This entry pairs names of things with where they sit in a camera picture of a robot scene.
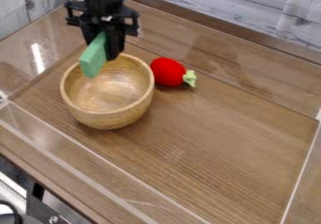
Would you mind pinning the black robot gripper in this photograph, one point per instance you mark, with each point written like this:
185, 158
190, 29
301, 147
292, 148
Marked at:
103, 16

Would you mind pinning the green rectangular block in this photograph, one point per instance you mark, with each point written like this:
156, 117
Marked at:
94, 58

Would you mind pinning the brown wooden bowl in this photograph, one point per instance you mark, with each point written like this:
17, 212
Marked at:
112, 100

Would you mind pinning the red plush radish toy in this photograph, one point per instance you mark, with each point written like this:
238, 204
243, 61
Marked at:
170, 73

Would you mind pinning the clear acrylic barrier wall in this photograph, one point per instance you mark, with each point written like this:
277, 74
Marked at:
96, 188

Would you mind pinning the black table clamp bracket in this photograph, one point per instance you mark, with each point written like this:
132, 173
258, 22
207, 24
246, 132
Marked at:
37, 209

